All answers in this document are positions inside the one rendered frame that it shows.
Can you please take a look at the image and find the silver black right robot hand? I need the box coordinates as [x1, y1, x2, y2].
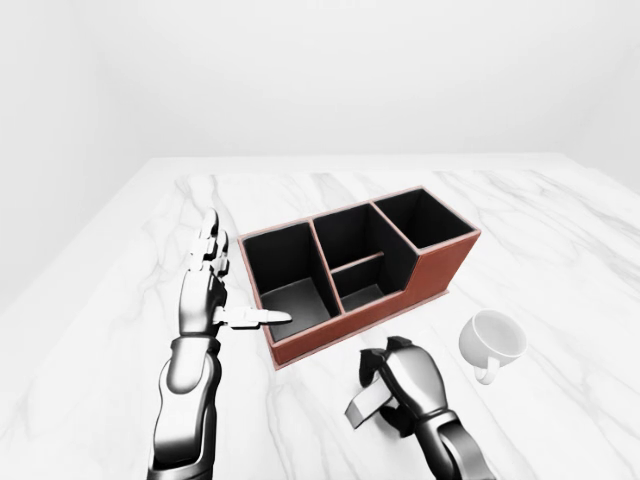
[357, 335, 450, 439]

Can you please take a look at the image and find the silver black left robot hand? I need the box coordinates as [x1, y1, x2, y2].
[177, 208, 293, 339]

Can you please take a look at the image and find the red-brown desk caddy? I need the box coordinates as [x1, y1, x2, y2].
[236, 185, 482, 371]

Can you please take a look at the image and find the white mug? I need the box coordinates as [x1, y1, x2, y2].
[458, 309, 528, 386]

